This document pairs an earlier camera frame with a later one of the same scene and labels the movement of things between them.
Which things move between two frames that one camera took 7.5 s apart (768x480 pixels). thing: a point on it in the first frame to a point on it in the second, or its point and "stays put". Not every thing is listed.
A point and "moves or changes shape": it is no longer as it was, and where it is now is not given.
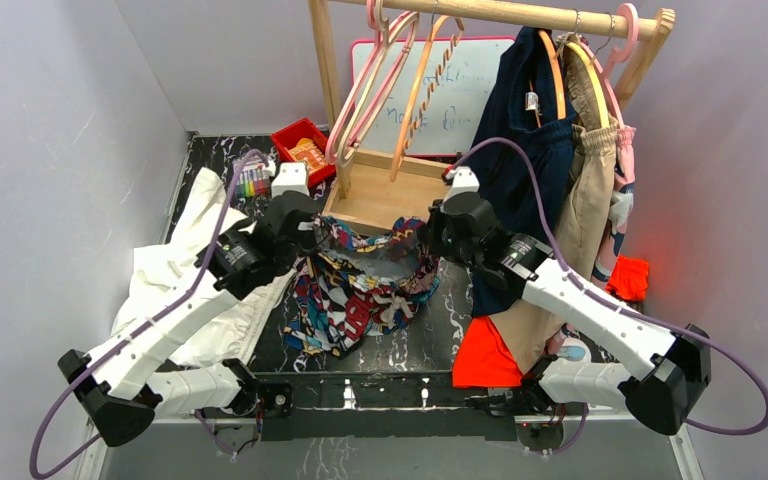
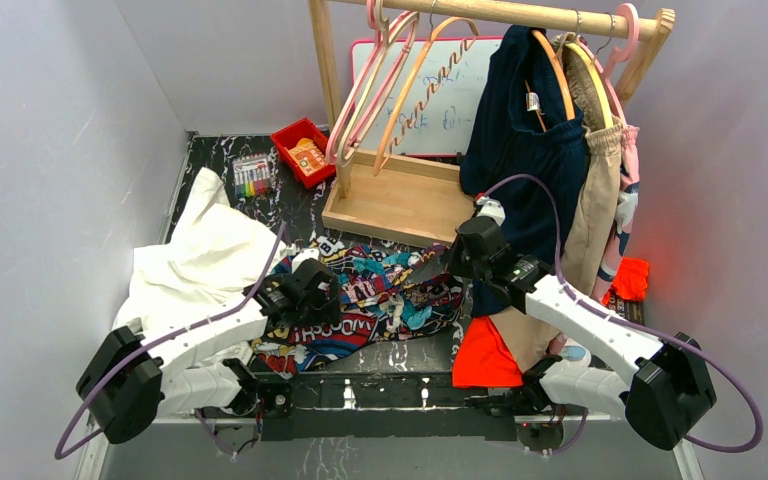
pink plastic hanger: (412, 18) stays put
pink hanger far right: (615, 55) stays put
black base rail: (382, 405) stays put
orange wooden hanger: (407, 139) moves or changes shape
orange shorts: (483, 358) stays put
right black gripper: (429, 235) to (454, 266)
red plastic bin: (303, 142) stays put
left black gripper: (310, 244) to (327, 311)
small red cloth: (628, 278) stays put
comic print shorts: (352, 285) moves or changes shape
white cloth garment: (160, 273) stays put
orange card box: (309, 153) stays put
